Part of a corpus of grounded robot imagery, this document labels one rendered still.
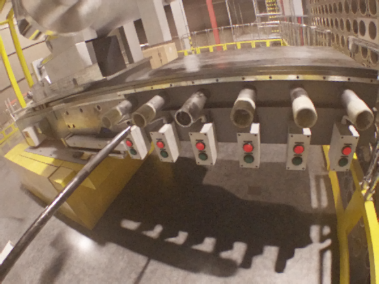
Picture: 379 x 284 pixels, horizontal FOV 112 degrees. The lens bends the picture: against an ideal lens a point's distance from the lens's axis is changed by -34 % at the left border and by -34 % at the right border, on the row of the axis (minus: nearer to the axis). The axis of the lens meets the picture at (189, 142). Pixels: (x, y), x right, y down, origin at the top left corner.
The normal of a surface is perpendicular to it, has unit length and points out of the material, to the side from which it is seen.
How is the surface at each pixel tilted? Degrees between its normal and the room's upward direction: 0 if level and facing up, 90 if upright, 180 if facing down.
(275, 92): 90
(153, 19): 90
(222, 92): 90
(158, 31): 90
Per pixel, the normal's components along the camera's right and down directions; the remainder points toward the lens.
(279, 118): -0.36, 0.57
